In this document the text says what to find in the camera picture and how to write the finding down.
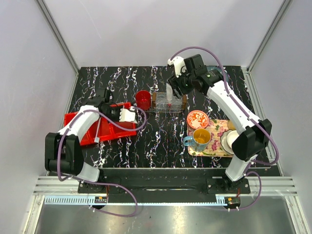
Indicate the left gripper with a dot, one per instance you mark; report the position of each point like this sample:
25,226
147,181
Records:
118,108

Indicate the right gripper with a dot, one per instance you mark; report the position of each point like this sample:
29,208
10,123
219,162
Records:
175,82

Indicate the white toothpaste tube red cap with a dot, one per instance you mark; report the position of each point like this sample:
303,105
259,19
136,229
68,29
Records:
169,95

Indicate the red cup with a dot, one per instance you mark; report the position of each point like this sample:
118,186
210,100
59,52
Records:
143,100

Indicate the clear acrylic toothbrush holder rack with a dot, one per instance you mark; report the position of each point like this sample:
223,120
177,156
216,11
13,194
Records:
160,103

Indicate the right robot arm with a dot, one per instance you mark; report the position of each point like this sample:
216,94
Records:
253,133

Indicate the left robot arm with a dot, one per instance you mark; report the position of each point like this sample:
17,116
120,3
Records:
63,153

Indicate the white toothbrush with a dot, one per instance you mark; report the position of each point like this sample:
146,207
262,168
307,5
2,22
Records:
96,140

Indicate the red plastic organizer bin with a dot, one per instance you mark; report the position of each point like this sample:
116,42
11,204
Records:
107,131

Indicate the orange floral bowl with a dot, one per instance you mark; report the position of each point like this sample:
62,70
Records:
197,119

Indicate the yellow cup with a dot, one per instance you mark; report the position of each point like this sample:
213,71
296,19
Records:
231,126

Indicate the blue mug yellow inside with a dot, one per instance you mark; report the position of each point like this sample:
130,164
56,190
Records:
198,141

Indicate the white small bowl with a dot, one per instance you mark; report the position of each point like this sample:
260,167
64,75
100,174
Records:
227,139

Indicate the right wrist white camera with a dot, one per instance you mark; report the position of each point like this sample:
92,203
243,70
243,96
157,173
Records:
178,64

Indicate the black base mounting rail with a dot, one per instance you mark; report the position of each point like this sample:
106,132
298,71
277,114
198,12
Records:
166,185

